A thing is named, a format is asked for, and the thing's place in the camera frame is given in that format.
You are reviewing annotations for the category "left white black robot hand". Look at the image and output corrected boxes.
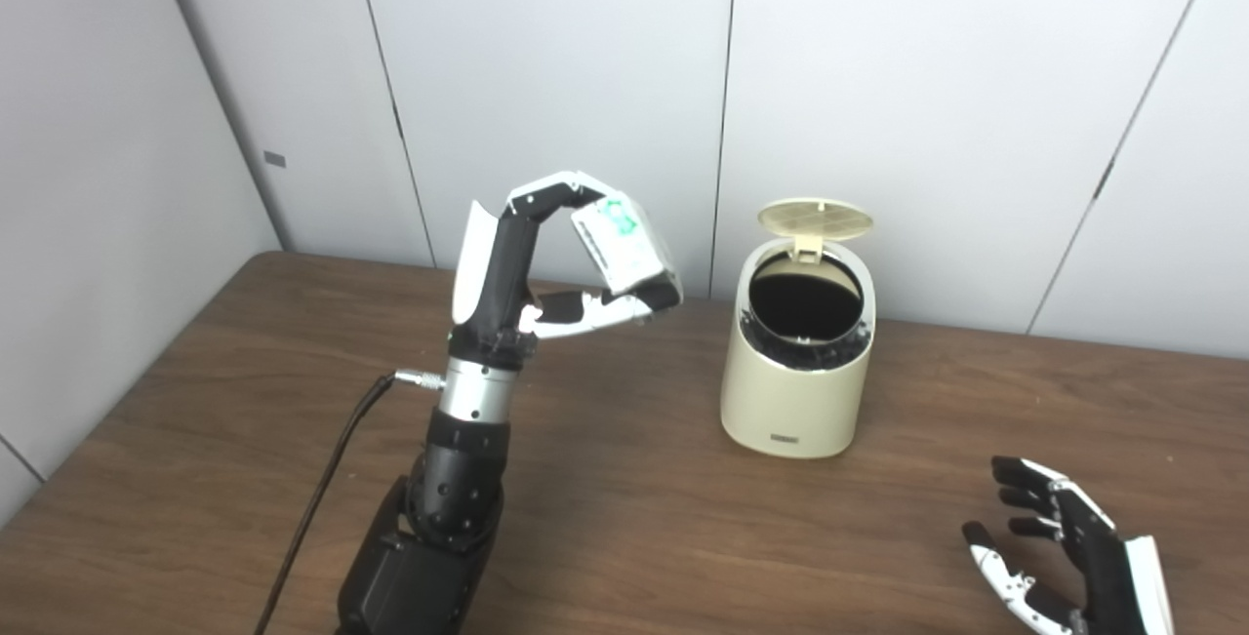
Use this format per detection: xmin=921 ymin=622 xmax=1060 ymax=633
xmin=451 ymin=170 xmax=684 ymax=368

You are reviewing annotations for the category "black bin liner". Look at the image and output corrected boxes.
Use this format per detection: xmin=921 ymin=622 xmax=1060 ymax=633
xmin=739 ymin=313 xmax=872 ymax=373

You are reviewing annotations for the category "cream round bin lid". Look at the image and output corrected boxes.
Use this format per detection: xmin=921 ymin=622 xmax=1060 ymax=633
xmin=758 ymin=197 xmax=874 ymax=263

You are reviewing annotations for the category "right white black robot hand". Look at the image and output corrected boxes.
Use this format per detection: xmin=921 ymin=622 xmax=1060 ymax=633
xmin=961 ymin=456 xmax=1175 ymax=635

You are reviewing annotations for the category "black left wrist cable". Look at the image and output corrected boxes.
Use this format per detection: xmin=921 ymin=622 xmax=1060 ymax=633
xmin=254 ymin=372 xmax=445 ymax=635

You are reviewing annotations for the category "cream-colored cylindrical bin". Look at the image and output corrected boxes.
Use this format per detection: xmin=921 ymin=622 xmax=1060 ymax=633
xmin=720 ymin=237 xmax=877 ymax=460

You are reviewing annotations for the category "green white milk carton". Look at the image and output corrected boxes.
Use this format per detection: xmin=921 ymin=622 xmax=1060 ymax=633
xmin=570 ymin=194 xmax=679 ymax=297

